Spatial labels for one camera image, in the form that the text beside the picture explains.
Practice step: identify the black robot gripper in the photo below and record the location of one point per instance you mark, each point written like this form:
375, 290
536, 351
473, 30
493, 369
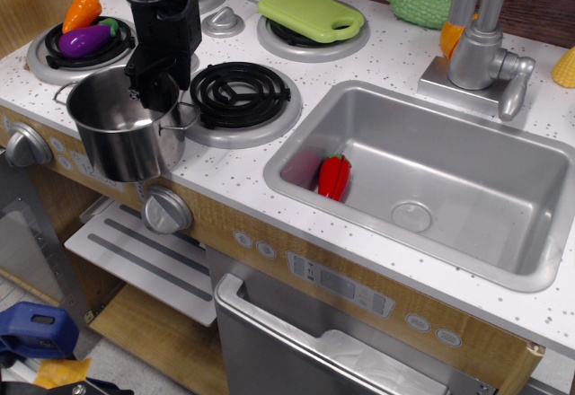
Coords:
168, 33

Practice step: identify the stainless steel pot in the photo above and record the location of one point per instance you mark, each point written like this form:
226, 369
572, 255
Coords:
124, 141

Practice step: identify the grey countertop knob lower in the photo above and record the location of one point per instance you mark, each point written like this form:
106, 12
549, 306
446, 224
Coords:
194, 63

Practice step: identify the purple toy eggplant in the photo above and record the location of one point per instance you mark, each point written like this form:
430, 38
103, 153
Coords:
84, 42

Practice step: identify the front right black burner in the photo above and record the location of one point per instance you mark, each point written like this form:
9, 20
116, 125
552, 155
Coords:
242, 105

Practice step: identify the black burner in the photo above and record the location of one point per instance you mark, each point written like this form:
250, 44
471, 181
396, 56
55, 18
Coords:
48, 63
292, 46
242, 105

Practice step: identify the grey countertop knob middle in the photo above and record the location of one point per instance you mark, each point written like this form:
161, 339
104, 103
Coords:
223, 24

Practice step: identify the orange toy carrot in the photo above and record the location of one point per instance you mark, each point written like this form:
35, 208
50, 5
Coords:
81, 14

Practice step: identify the front left black burner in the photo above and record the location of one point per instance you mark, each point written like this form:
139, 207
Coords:
48, 63

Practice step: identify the grey oven knob right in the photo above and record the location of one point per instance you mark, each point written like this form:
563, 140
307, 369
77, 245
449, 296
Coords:
165, 212

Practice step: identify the grey oven knob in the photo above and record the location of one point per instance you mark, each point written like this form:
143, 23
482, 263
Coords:
26, 147
165, 212

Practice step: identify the grey oven knob left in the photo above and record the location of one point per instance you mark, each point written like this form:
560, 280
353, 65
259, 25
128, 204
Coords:
26, 147

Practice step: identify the back right black burner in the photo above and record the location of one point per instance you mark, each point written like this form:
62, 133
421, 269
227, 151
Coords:
292, 46

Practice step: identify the green toy cutting board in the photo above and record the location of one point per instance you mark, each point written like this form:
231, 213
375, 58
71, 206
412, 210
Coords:
323, 21

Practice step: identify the white oven shelf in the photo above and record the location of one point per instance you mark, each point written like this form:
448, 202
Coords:
172, 268

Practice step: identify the red toy pepper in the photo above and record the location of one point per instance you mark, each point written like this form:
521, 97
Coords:
334, 177

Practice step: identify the silver oven door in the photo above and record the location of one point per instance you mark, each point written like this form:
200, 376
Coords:
32, 255

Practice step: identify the silver dishwasher door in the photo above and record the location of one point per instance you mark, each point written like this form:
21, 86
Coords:
277, 340

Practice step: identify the green toy bitter gourd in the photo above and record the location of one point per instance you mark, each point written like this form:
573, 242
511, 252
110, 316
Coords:
430, 14

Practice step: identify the yellow cloth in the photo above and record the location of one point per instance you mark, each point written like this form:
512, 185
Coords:
54, 373

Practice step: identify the orange toy fruit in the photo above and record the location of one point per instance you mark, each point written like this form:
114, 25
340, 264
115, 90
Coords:
449, 37

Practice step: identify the grey toy faucet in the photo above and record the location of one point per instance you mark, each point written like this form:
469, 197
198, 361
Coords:
479, 74

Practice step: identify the grey toy sink basin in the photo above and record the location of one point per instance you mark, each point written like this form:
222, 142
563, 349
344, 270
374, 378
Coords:
490, 199

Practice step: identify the yellow toy corn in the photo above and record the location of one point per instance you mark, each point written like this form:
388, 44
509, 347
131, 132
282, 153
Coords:
563, 72

